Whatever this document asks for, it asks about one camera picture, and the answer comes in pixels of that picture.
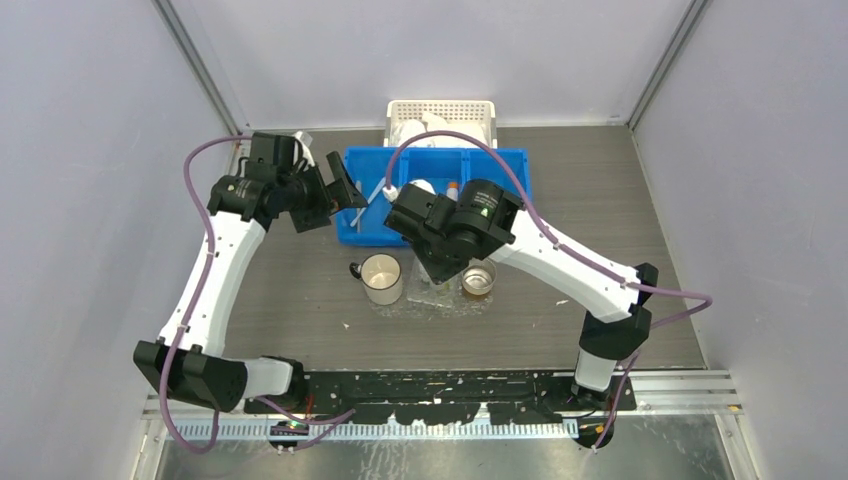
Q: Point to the clear square textured holder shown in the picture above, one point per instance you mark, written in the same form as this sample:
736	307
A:
424	293

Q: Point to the white toothbrush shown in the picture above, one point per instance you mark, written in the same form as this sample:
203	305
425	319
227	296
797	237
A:
376	192

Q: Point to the white perforated basket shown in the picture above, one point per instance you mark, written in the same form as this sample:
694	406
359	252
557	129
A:
475	118

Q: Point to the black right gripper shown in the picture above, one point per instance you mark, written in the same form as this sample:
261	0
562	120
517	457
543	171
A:
438	271

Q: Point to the white enamel mug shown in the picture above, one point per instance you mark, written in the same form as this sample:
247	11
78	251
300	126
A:
381	276

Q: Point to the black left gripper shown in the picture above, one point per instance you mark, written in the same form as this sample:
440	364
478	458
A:
319	215

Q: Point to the small metal cup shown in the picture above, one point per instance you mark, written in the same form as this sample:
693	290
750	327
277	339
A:
479	277

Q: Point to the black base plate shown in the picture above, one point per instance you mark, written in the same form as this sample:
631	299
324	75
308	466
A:
442	397

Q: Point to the perforated metal rail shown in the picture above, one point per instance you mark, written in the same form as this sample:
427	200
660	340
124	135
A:
273	430

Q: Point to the red cap toothpaste tube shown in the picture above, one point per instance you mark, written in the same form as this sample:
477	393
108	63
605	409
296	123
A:
423	185

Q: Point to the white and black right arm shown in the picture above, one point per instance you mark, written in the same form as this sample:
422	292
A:
616	321

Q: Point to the blue three-compartment plastic bin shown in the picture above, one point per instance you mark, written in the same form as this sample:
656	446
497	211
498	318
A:
439	166

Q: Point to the orange cap toothpaste tube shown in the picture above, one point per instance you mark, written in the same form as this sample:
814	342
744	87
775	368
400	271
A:
452	191

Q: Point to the clear oval textured tray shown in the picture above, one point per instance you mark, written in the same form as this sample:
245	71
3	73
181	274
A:
466	306

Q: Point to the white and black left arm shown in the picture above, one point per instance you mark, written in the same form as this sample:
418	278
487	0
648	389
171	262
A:
185	362

